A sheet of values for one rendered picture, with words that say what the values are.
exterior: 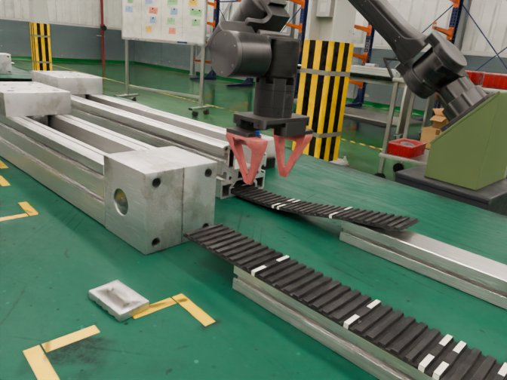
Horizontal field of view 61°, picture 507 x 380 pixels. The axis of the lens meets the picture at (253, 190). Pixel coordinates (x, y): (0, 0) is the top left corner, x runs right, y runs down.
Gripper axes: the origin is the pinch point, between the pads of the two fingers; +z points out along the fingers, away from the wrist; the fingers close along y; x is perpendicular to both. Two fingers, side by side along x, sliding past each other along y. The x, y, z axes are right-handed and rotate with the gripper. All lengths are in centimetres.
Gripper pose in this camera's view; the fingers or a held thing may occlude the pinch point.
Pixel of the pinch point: (266, 174)
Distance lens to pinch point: 65.8
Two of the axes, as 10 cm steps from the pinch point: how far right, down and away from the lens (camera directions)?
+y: -7.1, 1.7, -6.9
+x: 7.0, 2.8, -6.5
